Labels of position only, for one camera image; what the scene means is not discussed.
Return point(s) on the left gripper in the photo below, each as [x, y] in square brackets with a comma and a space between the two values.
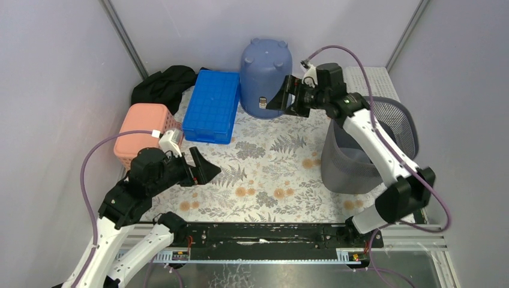
[191, 171]

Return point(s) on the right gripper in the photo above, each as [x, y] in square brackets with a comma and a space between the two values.
[280, 102]

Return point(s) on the blue bucket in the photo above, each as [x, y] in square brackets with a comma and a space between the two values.
[264, 65]

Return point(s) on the blue divided plastic tray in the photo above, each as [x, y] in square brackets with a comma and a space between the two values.
[211, 112]

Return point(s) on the pink plastic basket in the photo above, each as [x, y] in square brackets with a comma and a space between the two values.
[142, 118]

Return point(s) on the grey waste bin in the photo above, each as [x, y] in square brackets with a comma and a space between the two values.
[346, 168]

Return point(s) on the white plastic basket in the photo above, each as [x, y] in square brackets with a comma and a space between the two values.
[379, 79]

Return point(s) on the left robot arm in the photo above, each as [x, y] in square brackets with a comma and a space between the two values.
[152, 172]

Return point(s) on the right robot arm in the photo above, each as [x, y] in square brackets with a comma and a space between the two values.
[408, 187]

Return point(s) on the floral table mat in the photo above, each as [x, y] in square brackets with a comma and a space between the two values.
[270, 171]

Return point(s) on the black cloth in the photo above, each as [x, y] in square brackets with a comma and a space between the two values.
[165, 87]

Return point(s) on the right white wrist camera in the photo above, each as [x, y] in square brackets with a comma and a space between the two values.
[310, 77]

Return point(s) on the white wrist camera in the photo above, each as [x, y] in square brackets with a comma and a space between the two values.
[169, 141]
[310, 77]

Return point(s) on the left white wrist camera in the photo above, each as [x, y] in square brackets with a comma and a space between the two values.
[169, 141]

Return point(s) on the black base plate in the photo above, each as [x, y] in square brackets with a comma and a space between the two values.
[268, 242]

